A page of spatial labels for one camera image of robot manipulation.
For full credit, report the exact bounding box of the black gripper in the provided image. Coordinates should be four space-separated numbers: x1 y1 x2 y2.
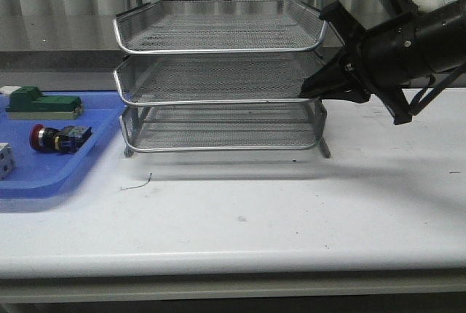
300 1 424 125

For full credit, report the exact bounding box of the red emergency stop button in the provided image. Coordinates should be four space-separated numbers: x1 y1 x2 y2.
29 124 92 153

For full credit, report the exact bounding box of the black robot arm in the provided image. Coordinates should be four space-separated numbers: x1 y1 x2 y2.
299 0 465 125

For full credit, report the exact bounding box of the blue plastic tray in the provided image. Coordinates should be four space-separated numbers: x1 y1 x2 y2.
1 91 123 199

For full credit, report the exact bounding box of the green terminal block component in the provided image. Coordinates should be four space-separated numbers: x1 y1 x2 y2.
1 85 84 119

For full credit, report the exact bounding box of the grey stone counter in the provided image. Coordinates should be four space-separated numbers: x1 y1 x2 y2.
1 15 129 70

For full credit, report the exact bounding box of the white circuit breaker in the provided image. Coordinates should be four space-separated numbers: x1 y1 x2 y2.
0 143 15 180

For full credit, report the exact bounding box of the thin wire scrap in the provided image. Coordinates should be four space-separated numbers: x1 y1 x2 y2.
118 173 153 191

